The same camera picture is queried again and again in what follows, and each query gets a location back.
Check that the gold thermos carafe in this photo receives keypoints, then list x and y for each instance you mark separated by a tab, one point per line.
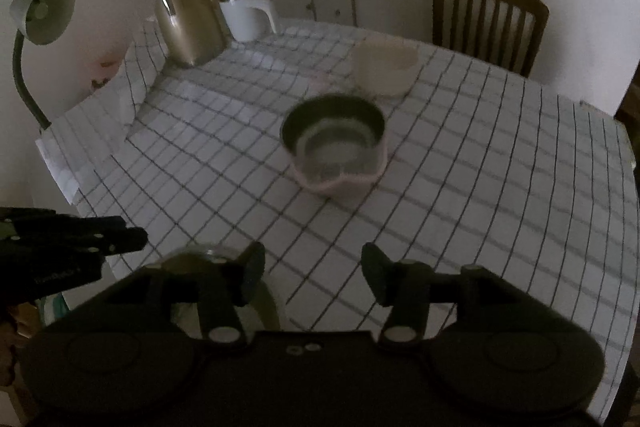
191	30

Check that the white desk lamp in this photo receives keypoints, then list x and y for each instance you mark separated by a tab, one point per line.
40	22

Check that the small steel bowl pink rim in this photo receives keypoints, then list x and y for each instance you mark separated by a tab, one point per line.
335	142

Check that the checkered white tablecloth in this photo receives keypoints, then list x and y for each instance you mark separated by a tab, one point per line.
482	166

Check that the large stainless steel bowl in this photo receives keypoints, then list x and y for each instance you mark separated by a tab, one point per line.
224	296

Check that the white electric kettle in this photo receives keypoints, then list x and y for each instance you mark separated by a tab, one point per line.
250	20

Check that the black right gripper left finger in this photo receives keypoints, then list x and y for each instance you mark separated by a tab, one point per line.
119	359

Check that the dark wooden chair far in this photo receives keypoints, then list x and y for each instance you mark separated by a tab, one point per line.
505	33

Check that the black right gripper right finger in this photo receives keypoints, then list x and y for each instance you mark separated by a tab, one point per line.
464	349

